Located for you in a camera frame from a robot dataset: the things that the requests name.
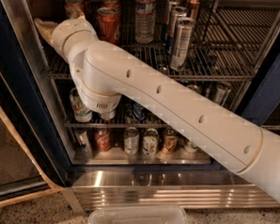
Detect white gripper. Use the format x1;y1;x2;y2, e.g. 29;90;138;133
34;8;99;62

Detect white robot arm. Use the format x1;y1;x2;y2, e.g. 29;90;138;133
34;16;280;203

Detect white green soda can left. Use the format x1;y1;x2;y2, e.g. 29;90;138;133
70;88;93;123

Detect white green soda can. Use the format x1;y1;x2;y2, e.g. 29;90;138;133
70;88;93;123
100;110;116;120

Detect silver energy drink can back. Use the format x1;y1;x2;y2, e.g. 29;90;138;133
161;0;179;41

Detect silver energy drink can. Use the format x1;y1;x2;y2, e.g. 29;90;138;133
170;17;195;72
165;7;188;54
161;0;179;41

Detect silver can bottom left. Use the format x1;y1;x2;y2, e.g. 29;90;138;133
74;128;91;152

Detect silver energy drink can middle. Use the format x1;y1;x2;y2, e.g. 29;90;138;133
165;7;188;54

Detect blue soda can left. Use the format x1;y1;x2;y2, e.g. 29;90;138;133
131;102;145;120

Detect red can bottom shelf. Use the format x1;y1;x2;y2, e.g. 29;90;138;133
94;128;111;152

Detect silver energy drink can front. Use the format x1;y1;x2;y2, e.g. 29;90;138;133
170;17;195;72

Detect copper can top shelf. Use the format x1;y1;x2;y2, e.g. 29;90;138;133
186;0;201;21

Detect open glass fridge door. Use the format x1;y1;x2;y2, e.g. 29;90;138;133
0;58;71;216

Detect brown gold can bottom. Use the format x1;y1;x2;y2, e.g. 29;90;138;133
162;128;179;155

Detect silver slim can middle shelf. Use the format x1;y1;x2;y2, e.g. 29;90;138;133
212;81;232;106

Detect white can bottom right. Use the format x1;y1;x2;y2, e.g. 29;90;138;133
184;139;198;153

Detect stainless steel fridge base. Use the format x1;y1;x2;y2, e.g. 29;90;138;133
72;166;280;211

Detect clear plastic water bottle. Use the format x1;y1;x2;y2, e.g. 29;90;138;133
134;0;156;43

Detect clear plastic bin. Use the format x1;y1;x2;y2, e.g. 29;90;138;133
87;205;188;224

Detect middle wire fridge shelf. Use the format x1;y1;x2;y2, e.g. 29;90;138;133
47;71;247;129

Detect blue fridge centre post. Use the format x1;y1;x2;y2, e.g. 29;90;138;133
241;51;280;126

